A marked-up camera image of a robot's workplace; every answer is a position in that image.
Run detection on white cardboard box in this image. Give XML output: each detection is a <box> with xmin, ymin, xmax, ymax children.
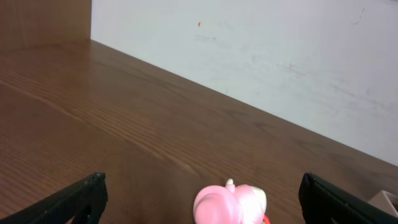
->
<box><xmin>368</xmin><ymin>190</ymin><xmax>398</xmax><ymax>217</ymax></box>

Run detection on pink white figurine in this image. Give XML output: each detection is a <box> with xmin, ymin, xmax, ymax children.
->
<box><xmin>193</xmin><ymin>179</ymin><xmax>270</xmax><ymax>224</ymax></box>

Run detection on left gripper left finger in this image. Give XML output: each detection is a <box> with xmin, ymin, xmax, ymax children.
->
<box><xmin>1</xmin><ymin>172</ymin><xmax>108</xmax><ymax>224</ymax></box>

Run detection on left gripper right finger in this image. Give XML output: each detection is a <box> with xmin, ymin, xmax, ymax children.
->
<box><xmin>298</xmin><ymin>173</ymin><xmax>397</xmax><ymax>224</ymax></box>

